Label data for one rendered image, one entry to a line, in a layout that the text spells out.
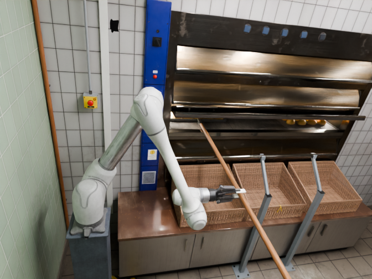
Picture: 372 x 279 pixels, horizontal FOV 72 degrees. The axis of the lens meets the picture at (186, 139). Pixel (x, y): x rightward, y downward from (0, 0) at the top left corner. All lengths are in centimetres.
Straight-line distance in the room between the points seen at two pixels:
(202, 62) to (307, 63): 91
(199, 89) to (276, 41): 69
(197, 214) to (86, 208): 58
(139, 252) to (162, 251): 19
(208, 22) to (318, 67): 105
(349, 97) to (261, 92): 91
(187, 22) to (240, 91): 70
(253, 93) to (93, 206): 152
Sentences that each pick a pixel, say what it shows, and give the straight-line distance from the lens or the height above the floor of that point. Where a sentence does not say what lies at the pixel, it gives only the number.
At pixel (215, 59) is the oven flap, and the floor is 180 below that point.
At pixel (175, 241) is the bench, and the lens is 223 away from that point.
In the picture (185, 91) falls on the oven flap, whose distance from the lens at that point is 206.
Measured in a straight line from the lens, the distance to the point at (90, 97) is 195.
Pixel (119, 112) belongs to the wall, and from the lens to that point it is 207.
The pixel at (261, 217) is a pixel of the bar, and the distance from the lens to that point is 224.
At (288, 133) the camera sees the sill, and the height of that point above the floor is 117.
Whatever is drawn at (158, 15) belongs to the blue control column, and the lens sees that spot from 187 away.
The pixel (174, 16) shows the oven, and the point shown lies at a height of 206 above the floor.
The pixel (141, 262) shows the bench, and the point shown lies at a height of 27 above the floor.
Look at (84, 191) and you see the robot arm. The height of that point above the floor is 127.
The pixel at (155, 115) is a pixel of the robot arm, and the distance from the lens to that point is 120.
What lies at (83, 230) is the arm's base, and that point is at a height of 102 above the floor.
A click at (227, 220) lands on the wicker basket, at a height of 61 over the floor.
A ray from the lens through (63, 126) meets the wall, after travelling 216.
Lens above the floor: 221
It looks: 29 degrees down
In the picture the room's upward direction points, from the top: 8 degrees clockwise
